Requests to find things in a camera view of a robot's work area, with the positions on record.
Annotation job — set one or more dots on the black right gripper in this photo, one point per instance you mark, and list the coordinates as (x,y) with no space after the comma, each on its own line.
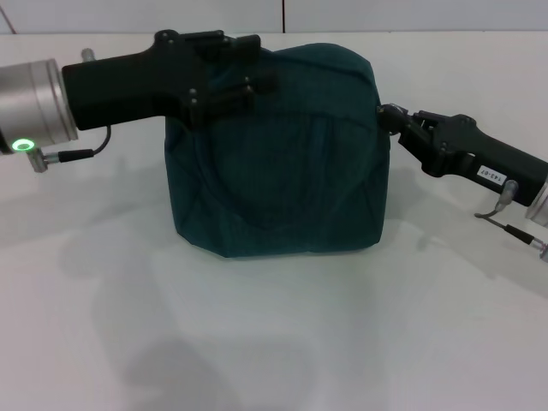
(462,150)

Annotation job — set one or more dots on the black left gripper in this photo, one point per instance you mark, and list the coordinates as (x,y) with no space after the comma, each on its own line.
(137,85)

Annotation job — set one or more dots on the dark teal insulated lunch bag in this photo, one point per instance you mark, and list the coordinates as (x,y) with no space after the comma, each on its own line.
(278,180)

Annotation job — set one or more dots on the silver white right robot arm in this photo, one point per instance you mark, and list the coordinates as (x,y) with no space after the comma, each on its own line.
(540,205)

